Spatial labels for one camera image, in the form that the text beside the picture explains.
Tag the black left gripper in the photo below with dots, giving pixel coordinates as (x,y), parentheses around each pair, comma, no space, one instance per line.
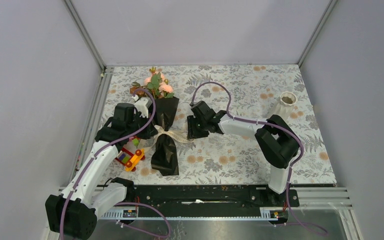
(149,133)

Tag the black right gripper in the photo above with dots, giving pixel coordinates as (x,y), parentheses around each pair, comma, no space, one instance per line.
(192,131)

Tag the cream ribbon with gold text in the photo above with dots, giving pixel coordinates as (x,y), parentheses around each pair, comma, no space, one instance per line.
(147,144)

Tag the peach flower bouquet black wrap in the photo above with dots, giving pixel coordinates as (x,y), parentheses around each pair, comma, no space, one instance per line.
(165,156)

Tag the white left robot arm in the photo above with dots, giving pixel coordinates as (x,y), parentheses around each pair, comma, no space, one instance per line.
(76,210)

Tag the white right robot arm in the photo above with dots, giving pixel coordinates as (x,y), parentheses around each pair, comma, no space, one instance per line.
(278,143)

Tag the white ribbed ceramic vase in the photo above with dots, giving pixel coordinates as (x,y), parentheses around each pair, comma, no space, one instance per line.
(284,105)

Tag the green toy block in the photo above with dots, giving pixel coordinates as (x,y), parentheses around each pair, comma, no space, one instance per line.
(135,142)

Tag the orange toy block cart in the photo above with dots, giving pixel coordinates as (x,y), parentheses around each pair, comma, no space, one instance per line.
(129,160)

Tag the aluminium frame rail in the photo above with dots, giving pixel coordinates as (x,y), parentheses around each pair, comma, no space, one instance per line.
(85,34)

